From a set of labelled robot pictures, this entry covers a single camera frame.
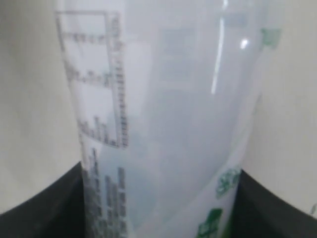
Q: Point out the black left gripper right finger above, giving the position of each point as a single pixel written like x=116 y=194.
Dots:
x=258 y=213

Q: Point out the white bottle green round label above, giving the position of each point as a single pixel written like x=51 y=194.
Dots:
x=165 y=93

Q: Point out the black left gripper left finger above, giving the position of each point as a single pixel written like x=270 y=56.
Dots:
x=56 y=212

